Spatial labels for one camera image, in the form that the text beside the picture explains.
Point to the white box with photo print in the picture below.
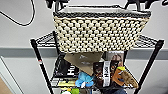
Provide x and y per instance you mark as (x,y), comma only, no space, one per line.
(115,56)

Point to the blue plush toy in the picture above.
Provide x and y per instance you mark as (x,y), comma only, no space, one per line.
(84,80)

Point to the black box with white print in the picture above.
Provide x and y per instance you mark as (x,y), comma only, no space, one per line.
(63,68)

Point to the brown paper bag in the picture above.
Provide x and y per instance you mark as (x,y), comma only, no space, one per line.
(85,61)

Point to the black box with white stripe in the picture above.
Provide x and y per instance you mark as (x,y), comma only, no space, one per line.
(103,75)

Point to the yellow green toy bowl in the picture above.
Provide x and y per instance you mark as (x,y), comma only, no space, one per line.
(68,87)

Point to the pale basket with dark spots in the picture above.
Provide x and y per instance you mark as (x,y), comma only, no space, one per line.
(100,31)

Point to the blue cap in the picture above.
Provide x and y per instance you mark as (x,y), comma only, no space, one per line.
(119,91)

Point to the orange plush toy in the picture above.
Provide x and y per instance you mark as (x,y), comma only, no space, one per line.
(126,78)

